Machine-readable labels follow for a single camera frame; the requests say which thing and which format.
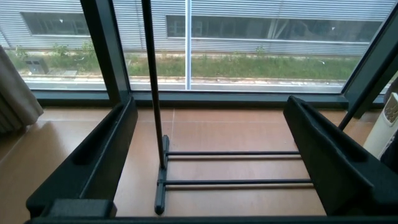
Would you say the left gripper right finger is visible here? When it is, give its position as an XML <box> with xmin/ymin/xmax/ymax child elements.
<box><xmin>283</xmin><ymin>95</ymin><xmax>398</xmax><ymax>217</ymax></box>

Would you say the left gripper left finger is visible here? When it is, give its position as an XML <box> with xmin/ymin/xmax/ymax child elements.
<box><xmin>26</xmin><ymin>96</ymin><xmax>139</xmax><ymax>218</ymax></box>

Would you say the white laundry basket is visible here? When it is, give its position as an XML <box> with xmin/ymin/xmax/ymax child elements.
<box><xmin>363</xmin><ymin>92</ymin><xmax>398</xmax><ymax>159</ymax></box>

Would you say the black clothes rack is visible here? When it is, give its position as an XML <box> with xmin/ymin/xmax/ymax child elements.
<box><xmin>141</xmin><ymin>0</ymin><xmax>398</xmax><ymax>215</ymax></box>

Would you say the beige curtain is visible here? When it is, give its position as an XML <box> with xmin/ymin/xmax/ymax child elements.
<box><xmin>0</xmin><ymin>45</ymin><xmax>44</xmax><ymax>134</ymax></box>

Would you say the window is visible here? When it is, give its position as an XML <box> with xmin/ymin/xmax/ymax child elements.
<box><xmin>0</xmin><ymin>0</ymin><xmax>398</xmax><ymax>110</ymax></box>

